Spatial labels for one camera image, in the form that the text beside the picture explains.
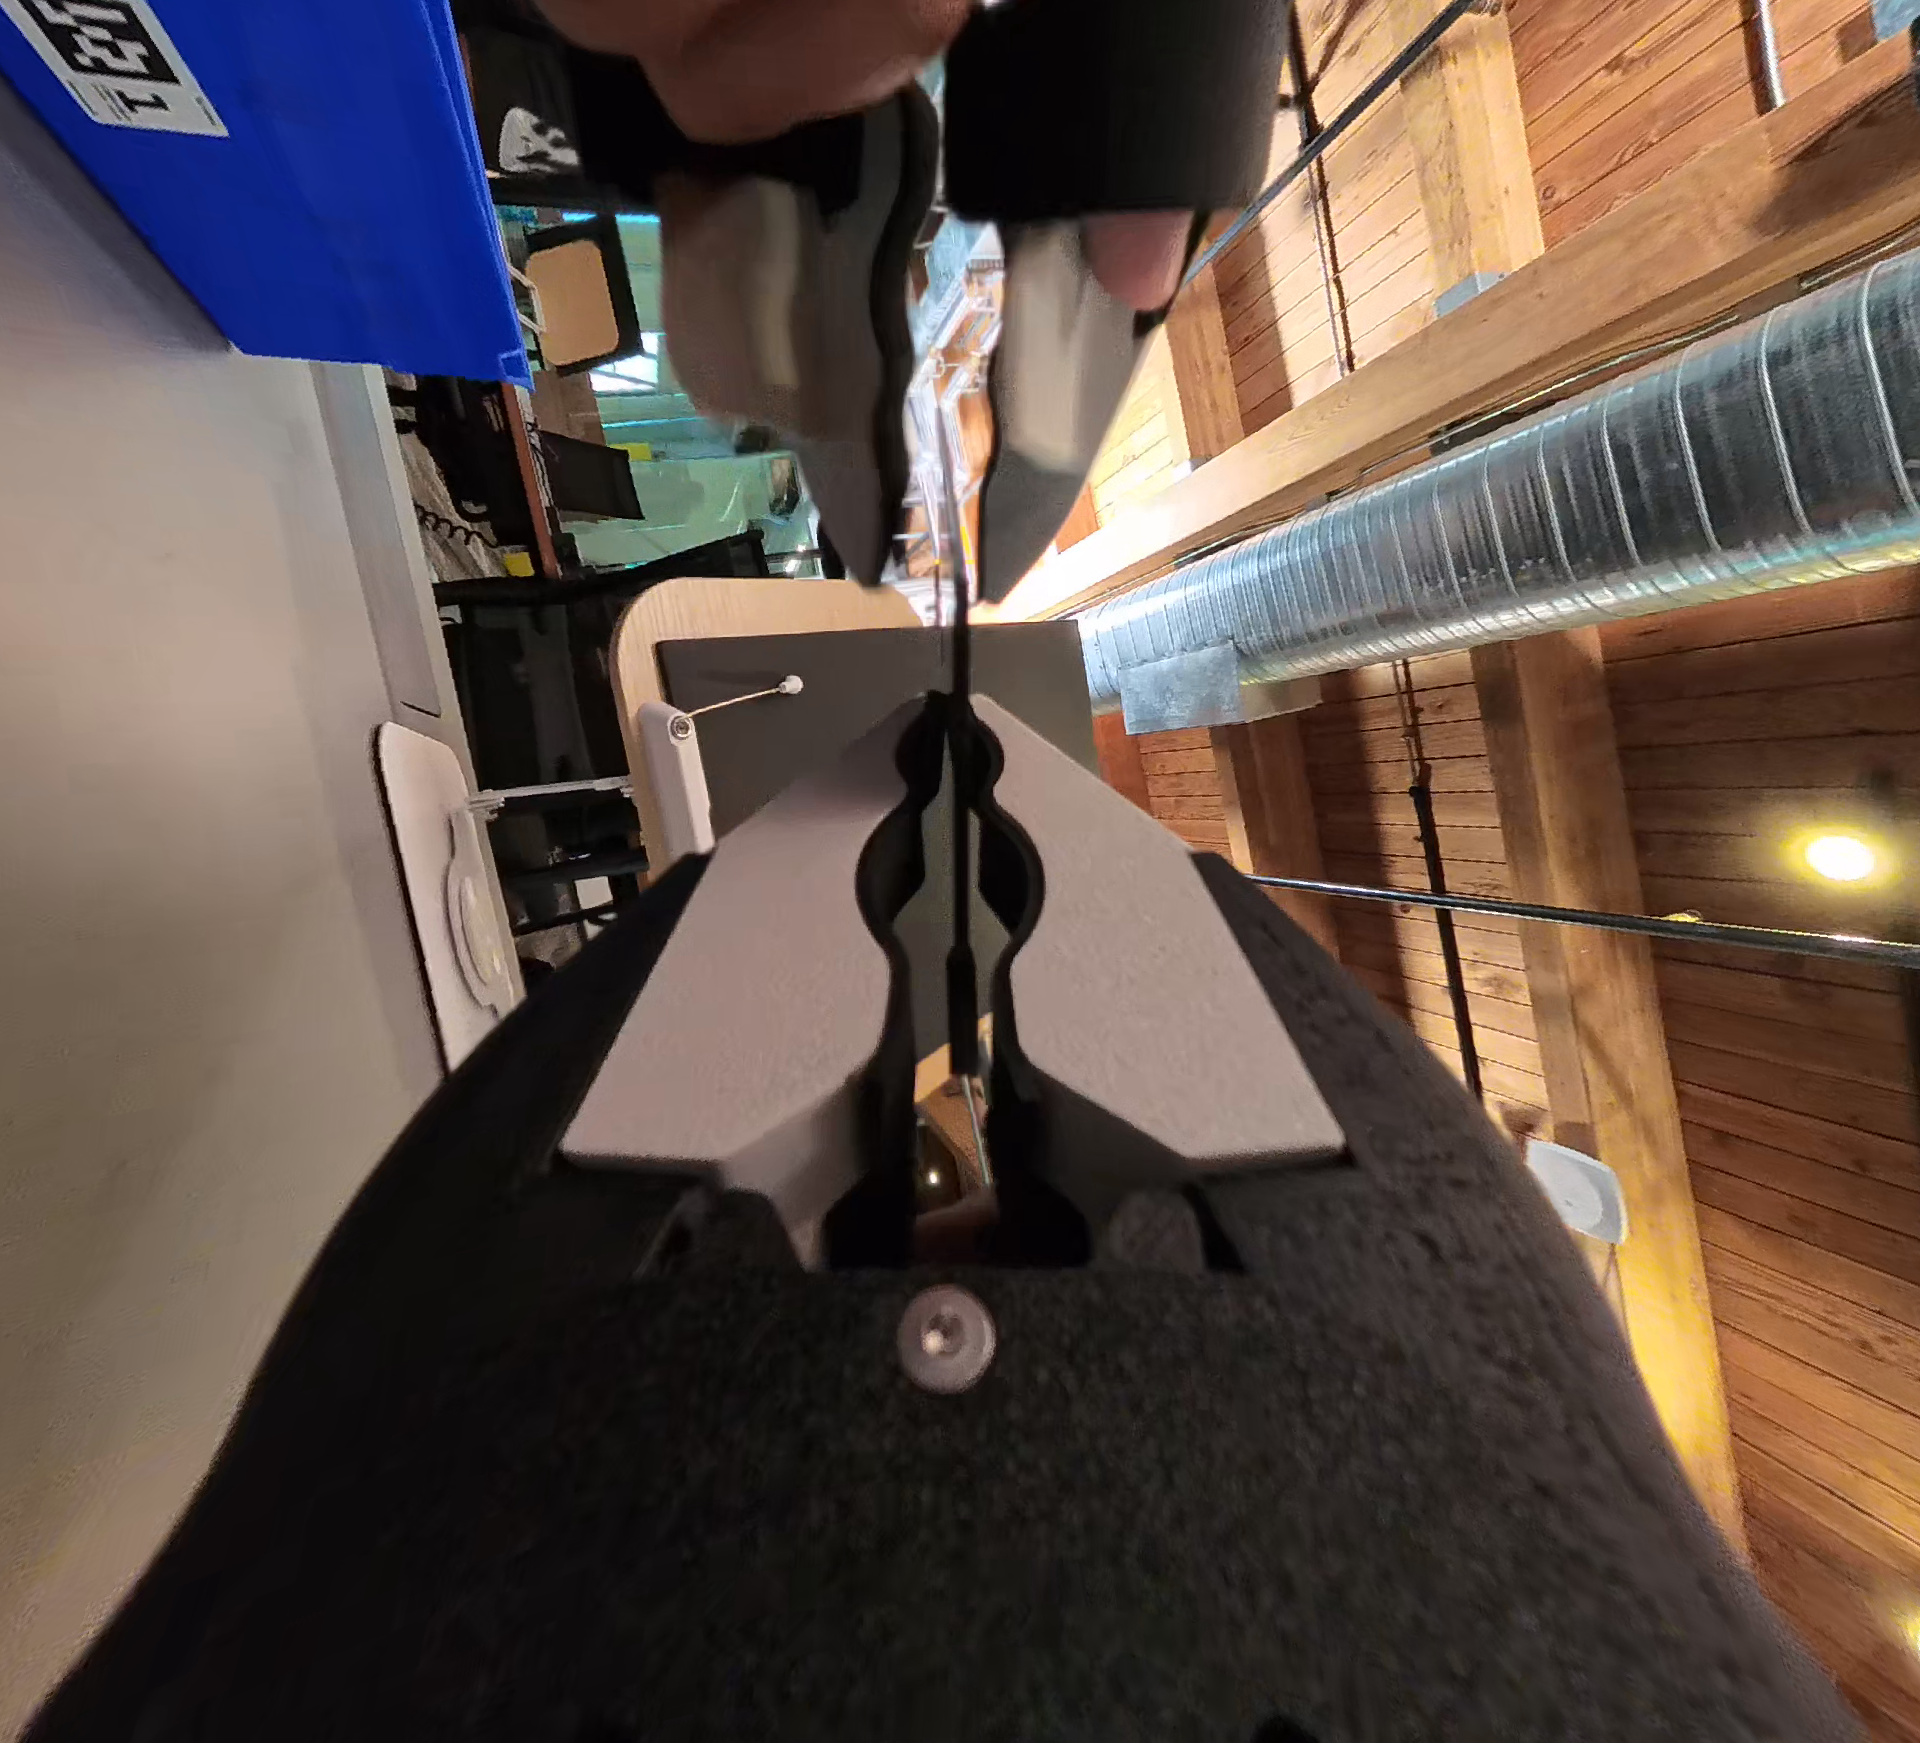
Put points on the silver ventilation duct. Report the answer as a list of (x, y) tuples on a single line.
[(1501, 514)]

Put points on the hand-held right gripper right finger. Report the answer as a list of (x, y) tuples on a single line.
[(1169, 1009)]

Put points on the ceiling light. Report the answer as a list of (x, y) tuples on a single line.
[(1840, 858)]

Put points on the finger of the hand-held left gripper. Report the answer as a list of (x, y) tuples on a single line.
[(839, 348), (1065, 395)]

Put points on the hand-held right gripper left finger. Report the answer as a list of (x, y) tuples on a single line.
[(736, 1009)]

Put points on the black wooden book stand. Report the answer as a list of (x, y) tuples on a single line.
[(1035, 678)]

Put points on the white ceiling detector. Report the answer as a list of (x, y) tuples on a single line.
[(1575, 1191)]

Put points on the wooden black chair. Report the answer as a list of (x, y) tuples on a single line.
[(583, 297)]

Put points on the black ceiling rod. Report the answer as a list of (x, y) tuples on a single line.
[(1575, 920)]

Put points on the blue plastic bin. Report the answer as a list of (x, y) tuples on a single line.
[(299, 197)]

